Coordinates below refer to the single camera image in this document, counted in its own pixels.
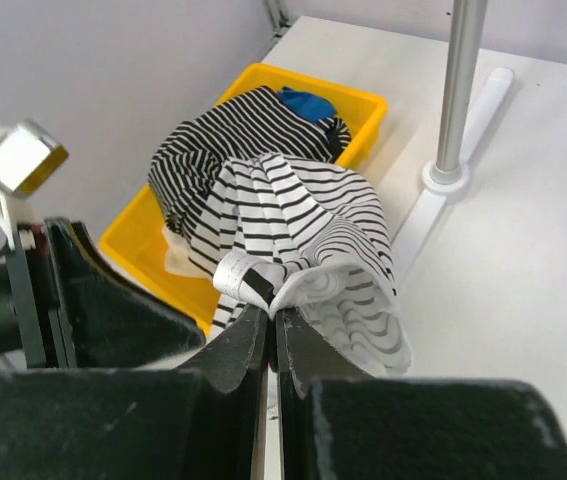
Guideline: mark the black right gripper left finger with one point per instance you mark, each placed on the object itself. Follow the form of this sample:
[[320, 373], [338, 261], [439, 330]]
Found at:
[[201, 420]]

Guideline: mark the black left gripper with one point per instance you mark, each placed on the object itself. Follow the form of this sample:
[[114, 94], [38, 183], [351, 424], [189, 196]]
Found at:
[[104, 320]]

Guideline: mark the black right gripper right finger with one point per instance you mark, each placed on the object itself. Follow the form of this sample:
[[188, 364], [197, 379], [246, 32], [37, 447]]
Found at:
[[338, 422]]

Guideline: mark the white black striped tank top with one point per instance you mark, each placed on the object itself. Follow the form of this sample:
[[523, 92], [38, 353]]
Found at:
[[279, 232]]

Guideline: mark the yellow plastic bin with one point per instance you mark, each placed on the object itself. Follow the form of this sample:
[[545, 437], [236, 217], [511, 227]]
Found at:
[[140, 242]]

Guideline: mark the dark striped garment in bin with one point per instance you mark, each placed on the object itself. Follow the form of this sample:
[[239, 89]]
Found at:
[[260, 121]]

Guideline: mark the blue garment in bin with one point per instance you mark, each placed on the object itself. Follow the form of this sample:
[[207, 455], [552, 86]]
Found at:
[[308, 106]]

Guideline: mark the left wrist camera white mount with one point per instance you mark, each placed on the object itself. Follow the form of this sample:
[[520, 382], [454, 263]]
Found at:
[[29, 156]]

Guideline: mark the white garment rack frame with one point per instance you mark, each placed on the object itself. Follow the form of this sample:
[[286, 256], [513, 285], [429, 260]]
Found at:
[[463, 125]]

